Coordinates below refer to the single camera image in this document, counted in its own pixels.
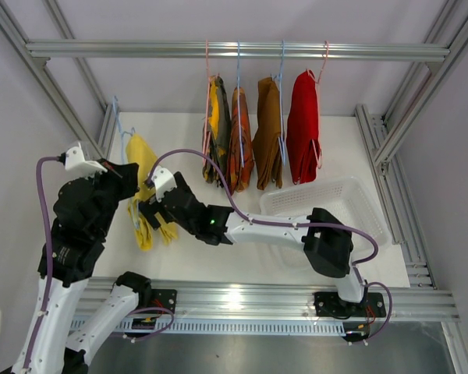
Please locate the red trousers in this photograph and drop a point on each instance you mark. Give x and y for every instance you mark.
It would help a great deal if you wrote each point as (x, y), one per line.
(301, 159)

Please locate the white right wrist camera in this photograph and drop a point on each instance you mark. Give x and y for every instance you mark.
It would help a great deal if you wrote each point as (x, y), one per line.
(163, 181)

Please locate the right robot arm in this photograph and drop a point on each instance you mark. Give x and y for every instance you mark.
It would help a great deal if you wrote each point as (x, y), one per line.
(324, 240)

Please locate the orange brown camouflage trousers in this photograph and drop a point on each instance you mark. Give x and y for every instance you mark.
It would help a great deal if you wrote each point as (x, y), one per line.
(239, 179)

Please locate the yellow grey camouflage trousers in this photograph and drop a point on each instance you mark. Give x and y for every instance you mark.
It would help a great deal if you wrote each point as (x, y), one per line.
(222, 132)

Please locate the aluminium frame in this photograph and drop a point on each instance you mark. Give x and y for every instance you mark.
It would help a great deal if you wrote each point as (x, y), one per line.
(430, 64)

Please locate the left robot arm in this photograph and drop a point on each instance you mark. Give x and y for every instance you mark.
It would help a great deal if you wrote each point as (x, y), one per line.
(74, 242)

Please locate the blue hanger of yellow trousers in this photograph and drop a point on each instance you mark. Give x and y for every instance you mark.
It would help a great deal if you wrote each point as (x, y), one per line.
(125, 137)

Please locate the blue hanger of brown trousers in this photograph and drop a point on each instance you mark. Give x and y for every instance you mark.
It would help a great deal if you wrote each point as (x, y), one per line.
(278, 79)

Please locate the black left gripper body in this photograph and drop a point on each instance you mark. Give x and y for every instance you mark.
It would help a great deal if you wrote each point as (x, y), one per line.
(105, 218)

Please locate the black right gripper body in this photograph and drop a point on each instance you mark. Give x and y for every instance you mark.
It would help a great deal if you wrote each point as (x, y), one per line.
(166, 215)

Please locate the white plastic basket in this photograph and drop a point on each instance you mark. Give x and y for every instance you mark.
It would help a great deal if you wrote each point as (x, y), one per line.
(347, 198)

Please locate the pink hanger of yellow camouflage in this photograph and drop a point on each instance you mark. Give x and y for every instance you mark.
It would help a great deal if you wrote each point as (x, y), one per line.
(211, 107)

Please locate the pink hanger of red trousers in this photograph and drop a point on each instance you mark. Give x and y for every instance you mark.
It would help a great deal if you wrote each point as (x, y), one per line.
(313, 109)

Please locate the slotted cable duct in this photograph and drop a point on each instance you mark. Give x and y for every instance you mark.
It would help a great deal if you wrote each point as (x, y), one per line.
(231, 326)

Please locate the blue hanger of orange camouflage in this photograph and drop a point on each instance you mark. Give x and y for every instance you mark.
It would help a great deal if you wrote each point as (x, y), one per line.
(238, 78)

